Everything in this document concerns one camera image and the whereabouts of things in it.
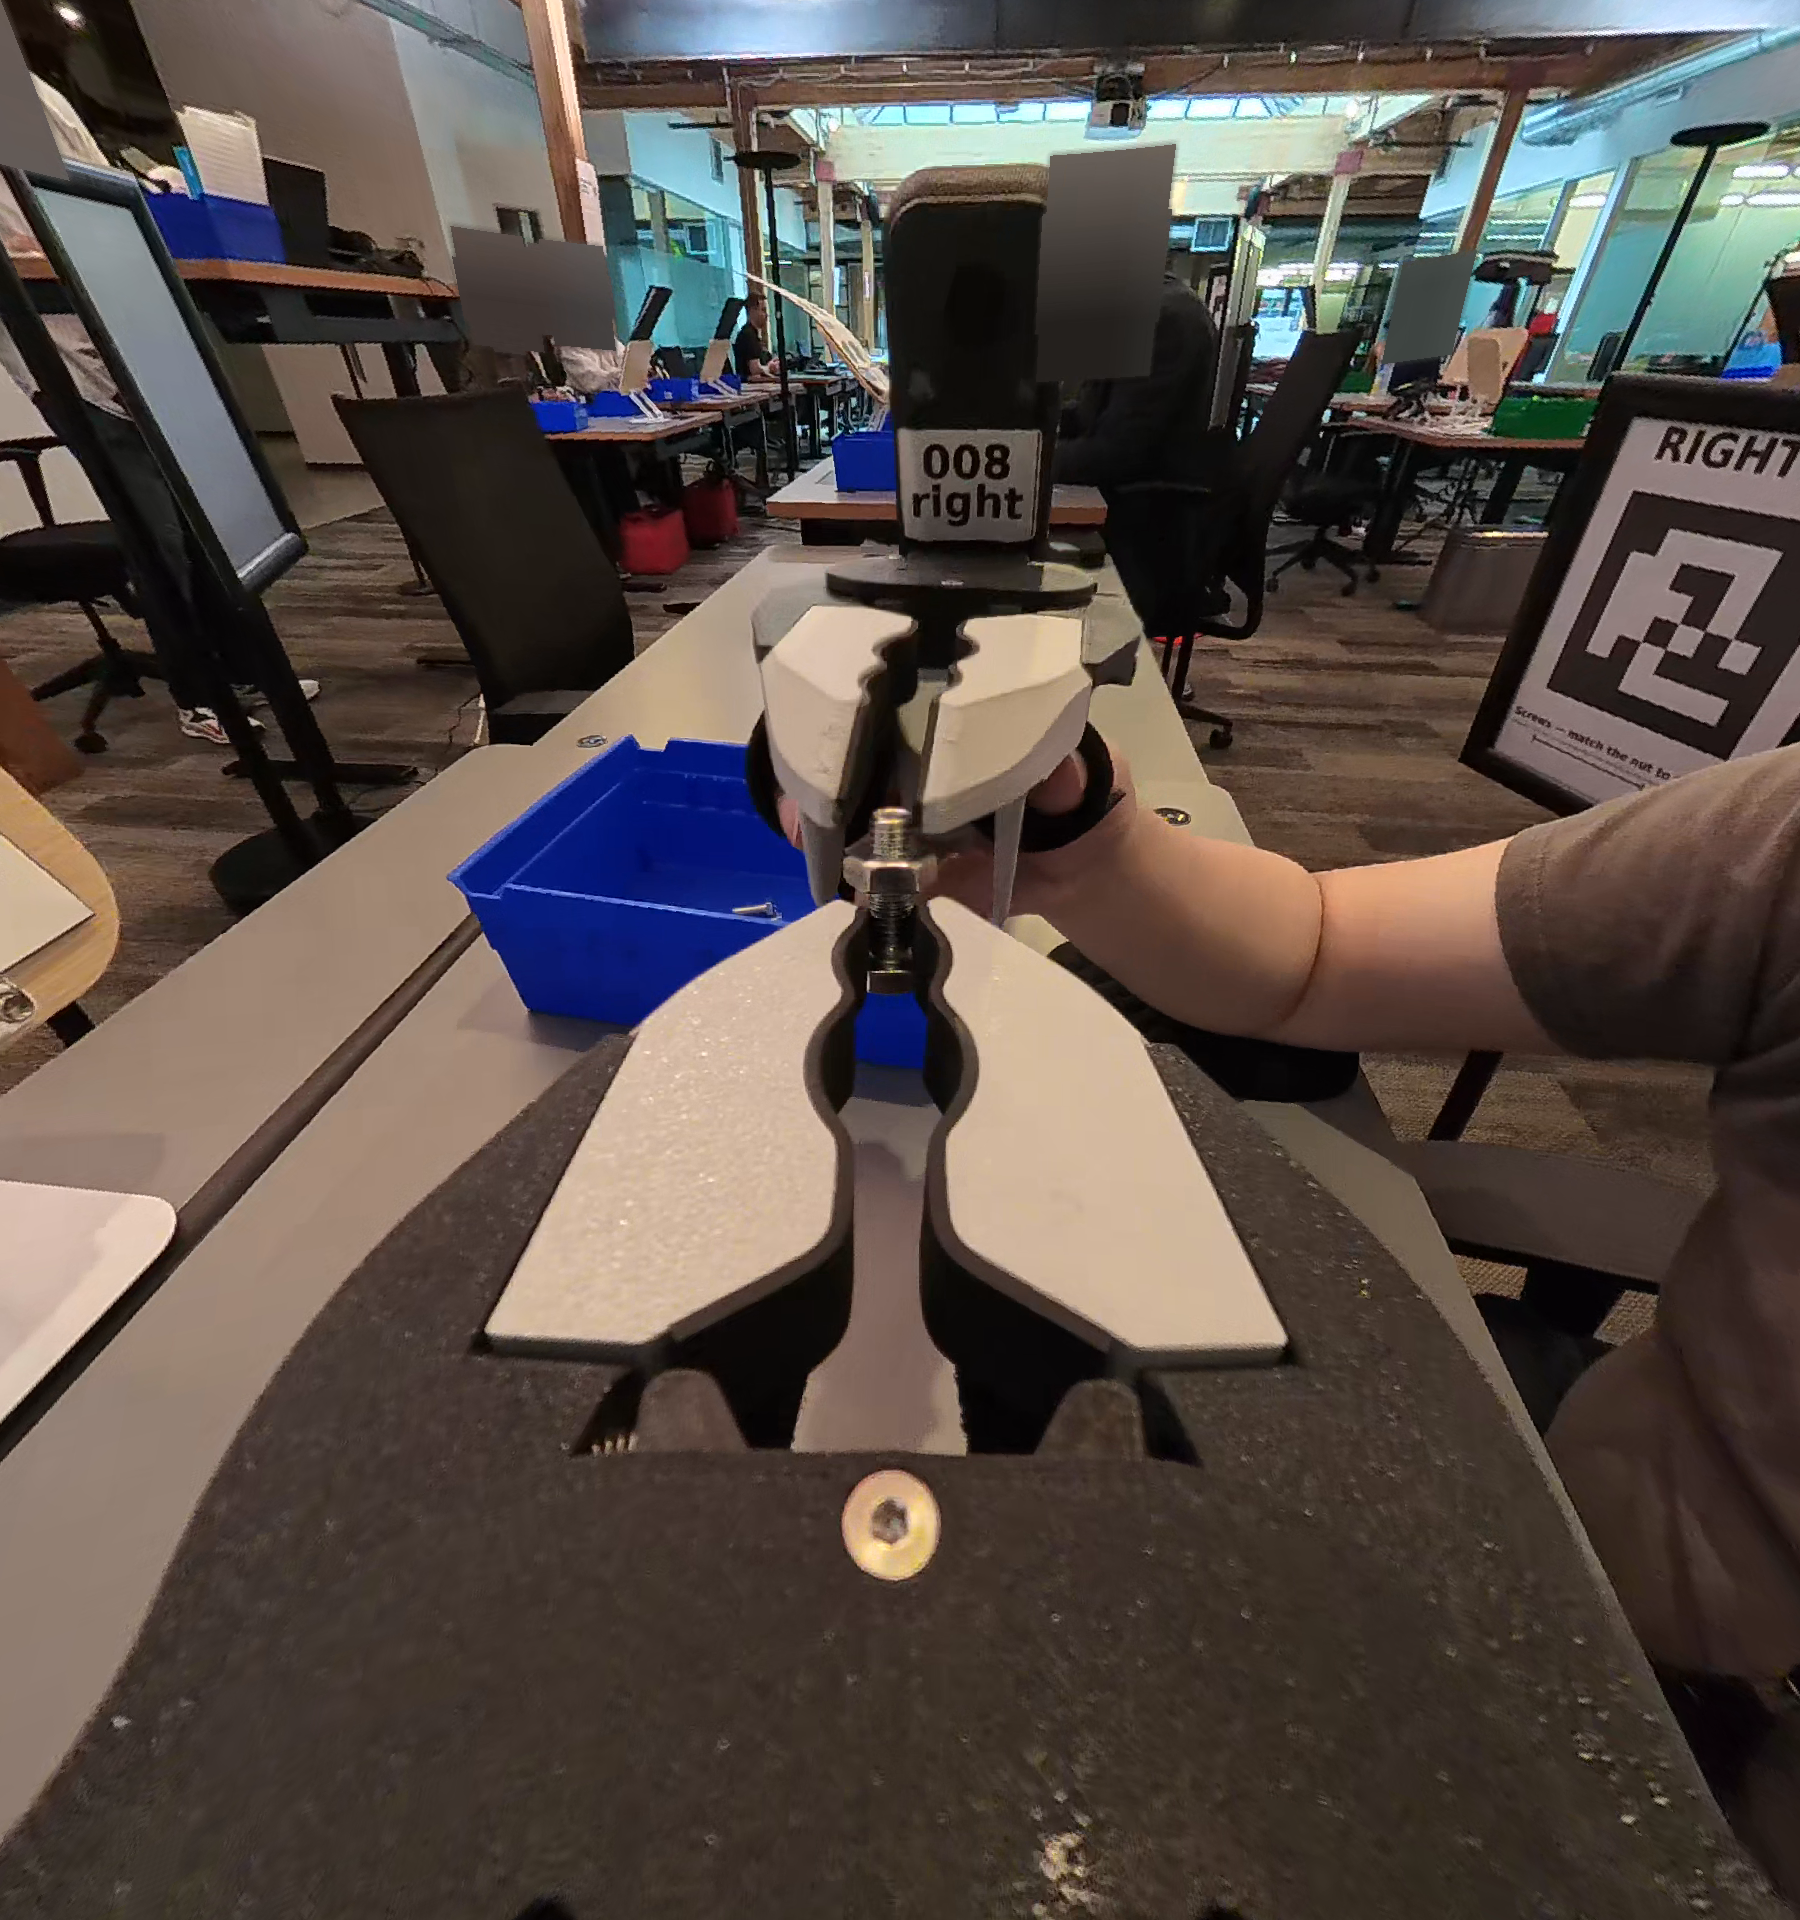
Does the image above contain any wooden top desk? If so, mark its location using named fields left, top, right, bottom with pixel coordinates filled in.
left=0, top=255, right=467, bottom=347

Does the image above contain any black office chair with armrests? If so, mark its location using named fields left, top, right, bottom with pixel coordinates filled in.
left=0, top=438, right=170, bottom=755

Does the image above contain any grey metal bin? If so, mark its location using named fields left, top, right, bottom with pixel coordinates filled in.
left=1418, top=526, right=1550, bottom=634

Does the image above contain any thin short steel bolt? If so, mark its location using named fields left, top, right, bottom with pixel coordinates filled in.
left=860, top=807, right=922, bottom=996

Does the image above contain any black floor lamp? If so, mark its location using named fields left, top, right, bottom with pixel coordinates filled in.
left=729, top=147, right=807, bottom=377
left=1613, top=122, right=1775, bottom=377

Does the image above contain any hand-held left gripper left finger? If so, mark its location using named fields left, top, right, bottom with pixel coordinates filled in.
left=481, top=900, right=860, bottom=1370

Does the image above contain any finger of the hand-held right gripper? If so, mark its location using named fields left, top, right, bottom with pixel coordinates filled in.
left=918, top=615, right=1099, bottom=839
left=755, top=601, right=922, bottom=839

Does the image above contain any display screen on black stand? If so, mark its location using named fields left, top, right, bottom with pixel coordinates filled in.
left=0, top=150, right=424, bottom=912

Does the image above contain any person's right hand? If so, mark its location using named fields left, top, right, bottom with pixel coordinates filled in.
left=924, top=751, right=1249, bottom=1024

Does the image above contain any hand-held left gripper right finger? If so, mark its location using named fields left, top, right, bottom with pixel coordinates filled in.
left=924, top=898, right=1296, bottom=1370

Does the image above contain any white stand base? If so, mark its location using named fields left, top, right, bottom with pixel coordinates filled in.
left=0, top=1175, right=179, bottom=1490

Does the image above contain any person's office chair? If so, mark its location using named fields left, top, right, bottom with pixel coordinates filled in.
left=1380, top=1050, right=1719, bottom=1443

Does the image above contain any wooden support post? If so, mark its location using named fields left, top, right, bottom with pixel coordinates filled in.
left=518, top=0, right=606, bottom=249

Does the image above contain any framed marker sign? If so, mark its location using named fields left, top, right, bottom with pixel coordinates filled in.
left=1457, top=375, right=1800, bottom=819

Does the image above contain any person's right forearm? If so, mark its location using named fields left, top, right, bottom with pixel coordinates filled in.
left=1217, top=837, right=1556, bottom=1056

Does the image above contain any wooden display board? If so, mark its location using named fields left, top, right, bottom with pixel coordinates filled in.
left=0, top=705, right=123, bottom=1082

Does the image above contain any person's torso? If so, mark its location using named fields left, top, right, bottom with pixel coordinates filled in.
left=1492, top=731, right=1800, bottom=1920

